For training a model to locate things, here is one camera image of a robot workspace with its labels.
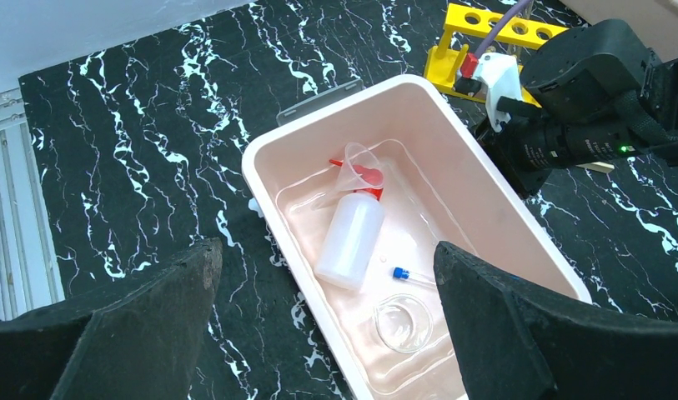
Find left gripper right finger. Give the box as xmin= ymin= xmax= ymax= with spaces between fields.
xmin=434 ymin=242 xmax=678 ymax=399

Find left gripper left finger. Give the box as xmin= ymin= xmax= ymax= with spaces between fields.
xmin=0 ymin=238 xmax=223 ymax=399

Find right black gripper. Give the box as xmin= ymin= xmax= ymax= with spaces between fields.
xmin=474 ymin=116 xmax=648 ymax=199

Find clear glass beaker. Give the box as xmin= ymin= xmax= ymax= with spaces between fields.
xmin=374 ymin=293 xmax=434 ymax=353

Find blue capped small vials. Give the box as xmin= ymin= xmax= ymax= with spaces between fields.
xmin=392 ymin=267 xmax=436 ymax=288

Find clear plastic funnel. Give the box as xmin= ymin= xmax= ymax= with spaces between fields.
xmin=310 ymin=142 xmax=384 ymax=210

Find pink plastic bin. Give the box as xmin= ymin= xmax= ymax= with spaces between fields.
xmin=242 ymin=74 xmax=591 ymax=399

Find white plastic bottle red cap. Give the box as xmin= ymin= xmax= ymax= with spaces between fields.
xmin=314 ymin=158 xmax=386 ymax=292

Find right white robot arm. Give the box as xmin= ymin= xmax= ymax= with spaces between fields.
xmin=473 ymin=19 xmax=678 ymax=198

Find wooden test tube clamp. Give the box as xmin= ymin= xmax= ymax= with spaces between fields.
xmin=578 ymin=162 xmax=615 ymax=174

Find large pink storage box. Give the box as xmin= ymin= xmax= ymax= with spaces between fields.
xmin=562 ymin=0 xmax=678 ymax=61

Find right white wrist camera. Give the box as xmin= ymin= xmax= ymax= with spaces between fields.
xmin=454 ymin=52 xmax=523 ymax=133

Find aluminium frame rail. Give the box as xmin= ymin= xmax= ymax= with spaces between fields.
xmin=0 ymin=89 xmax=65 ymax=320

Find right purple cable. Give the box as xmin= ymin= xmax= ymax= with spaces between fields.
xmin=474 ymin=0 xmax=535 ymax=59

